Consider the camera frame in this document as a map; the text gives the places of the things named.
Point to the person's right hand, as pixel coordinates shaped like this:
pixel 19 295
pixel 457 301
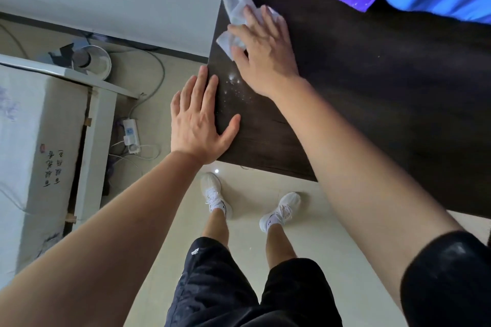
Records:
pixel 268 58

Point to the person's left hand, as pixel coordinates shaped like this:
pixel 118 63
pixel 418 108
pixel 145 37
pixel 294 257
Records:
pixel 195 127

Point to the white tissue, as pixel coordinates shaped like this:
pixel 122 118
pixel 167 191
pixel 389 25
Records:
pixel 236 3

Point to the person's right forearm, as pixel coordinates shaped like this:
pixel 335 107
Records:
pixel 364 192

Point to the person's left forearm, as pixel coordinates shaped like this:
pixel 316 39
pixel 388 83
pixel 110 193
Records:
pixel 88 254

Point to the person's white left shoe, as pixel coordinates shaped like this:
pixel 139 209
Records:
pixel 215 194

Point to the person's white shoe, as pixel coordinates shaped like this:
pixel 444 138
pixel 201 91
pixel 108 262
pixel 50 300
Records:
pixel 282 210
pixel 215 194

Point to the person's left leg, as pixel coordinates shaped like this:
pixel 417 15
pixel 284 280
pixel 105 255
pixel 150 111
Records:
pixel 216 229

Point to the person's leg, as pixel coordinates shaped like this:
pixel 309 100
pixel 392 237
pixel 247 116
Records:
pixel 279 246
pixel 216 229

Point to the person's white right shoe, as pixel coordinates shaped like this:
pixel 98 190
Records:
pixel 282 210

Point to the person's right leg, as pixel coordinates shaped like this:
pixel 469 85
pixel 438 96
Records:
pixel 279 246

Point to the white charger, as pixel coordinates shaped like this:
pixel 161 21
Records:
pixel 130 135

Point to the dark wooden table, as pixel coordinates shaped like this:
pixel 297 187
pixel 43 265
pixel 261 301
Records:
pixel 383 89

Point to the black shorts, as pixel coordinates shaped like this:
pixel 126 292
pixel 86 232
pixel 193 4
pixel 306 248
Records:
pixel 215 292

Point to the black shirt sleeve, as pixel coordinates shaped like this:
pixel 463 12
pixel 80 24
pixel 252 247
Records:
pixel 449 284

